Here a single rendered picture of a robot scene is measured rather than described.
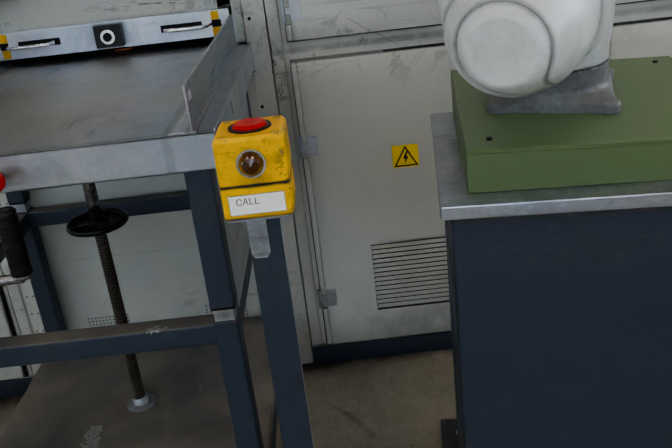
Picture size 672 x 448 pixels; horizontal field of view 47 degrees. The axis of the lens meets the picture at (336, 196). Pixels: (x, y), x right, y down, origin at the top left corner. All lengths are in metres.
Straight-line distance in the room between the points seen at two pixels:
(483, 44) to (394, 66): 0.89
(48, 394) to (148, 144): 0.90
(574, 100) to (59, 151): 0.72
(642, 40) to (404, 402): 0.99
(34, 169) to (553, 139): 0.71
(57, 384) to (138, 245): 0.37
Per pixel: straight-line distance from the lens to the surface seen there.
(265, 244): 0.91
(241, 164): 0.84
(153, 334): 1.26
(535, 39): 0.85
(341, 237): 1.86
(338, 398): 1.92
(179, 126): 1.12
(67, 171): 1.15
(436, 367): 2.00
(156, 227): 1.90
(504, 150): 1.01
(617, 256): 1.06
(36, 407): 1.84
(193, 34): 1.78
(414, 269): 1.92
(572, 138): 1.04
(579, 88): 1.13
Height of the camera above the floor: 1.14
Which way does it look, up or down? 22 degrees down
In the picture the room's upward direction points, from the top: 7 degrees counter-clockwise
